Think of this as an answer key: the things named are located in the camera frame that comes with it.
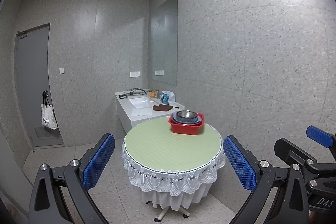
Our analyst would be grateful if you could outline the small stainless steel bowl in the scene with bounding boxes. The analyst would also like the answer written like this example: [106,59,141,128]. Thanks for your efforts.
[176,110,198,121]

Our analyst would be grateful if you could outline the white sink counter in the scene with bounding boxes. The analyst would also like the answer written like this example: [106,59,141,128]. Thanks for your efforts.
[115,92,186,133]

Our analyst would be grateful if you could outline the red plastic basin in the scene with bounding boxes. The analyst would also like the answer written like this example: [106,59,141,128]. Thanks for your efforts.
[168,114,204,135]

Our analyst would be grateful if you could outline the white wall sockets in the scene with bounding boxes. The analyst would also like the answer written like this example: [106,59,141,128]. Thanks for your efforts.
[130,71,141,78]

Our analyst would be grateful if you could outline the orange bottle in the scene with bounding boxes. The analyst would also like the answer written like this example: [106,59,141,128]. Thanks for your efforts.
[148,87,157,98]

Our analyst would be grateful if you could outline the person's right hand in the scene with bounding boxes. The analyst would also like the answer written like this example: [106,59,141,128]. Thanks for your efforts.
[309,211,318,224]

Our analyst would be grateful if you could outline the black cables on counter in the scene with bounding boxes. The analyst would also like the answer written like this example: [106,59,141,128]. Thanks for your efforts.
[118,88,148,99]

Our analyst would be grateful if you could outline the white tote bag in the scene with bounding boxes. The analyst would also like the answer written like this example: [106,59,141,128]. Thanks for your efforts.
[41,104,58,130]

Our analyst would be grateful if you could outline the white table base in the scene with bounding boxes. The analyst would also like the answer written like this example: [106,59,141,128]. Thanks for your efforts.
[153,206,191,223]

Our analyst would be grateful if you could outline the grey door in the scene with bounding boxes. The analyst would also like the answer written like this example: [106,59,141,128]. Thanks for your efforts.
[15,24,64,147]

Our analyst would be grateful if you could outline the green round tablecloth with lace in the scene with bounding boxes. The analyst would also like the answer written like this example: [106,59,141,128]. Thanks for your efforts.
[121,117,226,211]

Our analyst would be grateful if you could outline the metal faucet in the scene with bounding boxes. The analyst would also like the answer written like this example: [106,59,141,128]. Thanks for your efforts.
[156,89,161,99]

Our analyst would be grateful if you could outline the wall mirror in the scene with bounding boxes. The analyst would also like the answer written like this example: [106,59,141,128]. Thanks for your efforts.
[150,0,178,86]

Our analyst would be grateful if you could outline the clear plastic bag with items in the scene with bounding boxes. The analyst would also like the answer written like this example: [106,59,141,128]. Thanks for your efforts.
[160,90,175,105]

